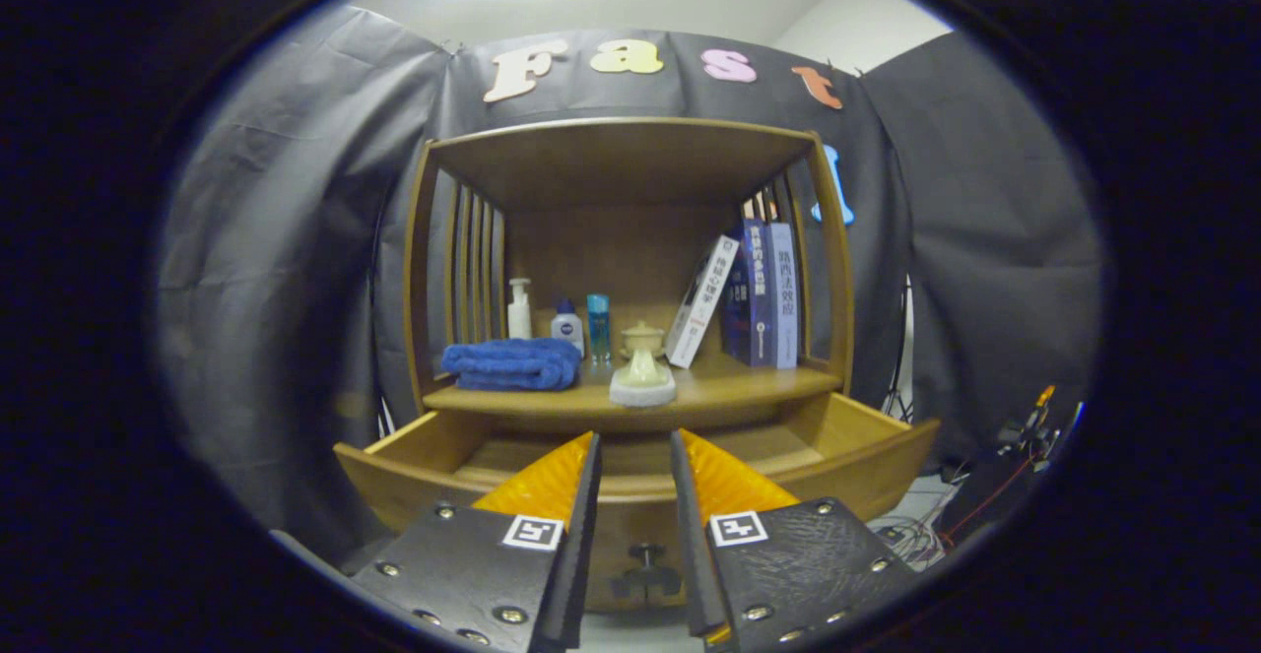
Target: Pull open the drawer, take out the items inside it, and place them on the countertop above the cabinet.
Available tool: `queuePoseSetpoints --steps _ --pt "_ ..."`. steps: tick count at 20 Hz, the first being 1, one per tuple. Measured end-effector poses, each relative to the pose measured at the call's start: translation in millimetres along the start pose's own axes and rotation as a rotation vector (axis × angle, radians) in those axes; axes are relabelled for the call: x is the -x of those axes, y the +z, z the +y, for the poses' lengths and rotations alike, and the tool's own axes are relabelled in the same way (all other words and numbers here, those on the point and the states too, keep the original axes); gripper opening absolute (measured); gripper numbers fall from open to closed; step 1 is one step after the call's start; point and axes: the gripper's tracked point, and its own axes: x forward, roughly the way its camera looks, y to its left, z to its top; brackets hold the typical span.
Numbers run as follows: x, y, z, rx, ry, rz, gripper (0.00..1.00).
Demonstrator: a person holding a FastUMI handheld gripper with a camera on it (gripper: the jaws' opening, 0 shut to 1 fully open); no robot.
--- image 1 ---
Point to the blue folded towel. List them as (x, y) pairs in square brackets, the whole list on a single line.
[(512, 365)]

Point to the dark blue book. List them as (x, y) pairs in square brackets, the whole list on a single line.
[(757, 298)]

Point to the wooden drawer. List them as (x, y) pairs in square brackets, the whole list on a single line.
[(867, 466)]

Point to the white bottle with blue cap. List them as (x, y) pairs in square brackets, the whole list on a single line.
[(566, 330)]

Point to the cream ceramic pitcher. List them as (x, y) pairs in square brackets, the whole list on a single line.
[(642, 369)]

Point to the wooden countertop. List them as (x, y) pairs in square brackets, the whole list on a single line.
[(729, 382)]

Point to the white pump bottle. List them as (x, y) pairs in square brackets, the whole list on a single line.
[(519, 318)]

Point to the black backdrop cloth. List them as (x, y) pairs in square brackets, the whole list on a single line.
[(276, 239)]

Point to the cream lidded teacup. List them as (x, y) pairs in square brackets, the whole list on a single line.
[(642, 338)]

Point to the wooden cabinet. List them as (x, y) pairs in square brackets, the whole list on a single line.
[(611, 161)]

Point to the pale purple book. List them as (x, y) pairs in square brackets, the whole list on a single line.
[(784, 298)]

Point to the white book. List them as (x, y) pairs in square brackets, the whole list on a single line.
[(701, 303)]

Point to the black and orange device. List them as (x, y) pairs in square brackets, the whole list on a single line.
[(1029, 426)]

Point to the clear blue bottle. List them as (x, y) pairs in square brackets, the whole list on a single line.
[(598, 328)]

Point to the black tripod stand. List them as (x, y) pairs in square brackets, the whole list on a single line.
[(384, 422), (898, 392)]

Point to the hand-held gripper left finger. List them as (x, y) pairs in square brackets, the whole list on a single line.
[(581, 555)]

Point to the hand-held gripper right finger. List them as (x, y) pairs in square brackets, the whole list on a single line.
[(690, 555)]

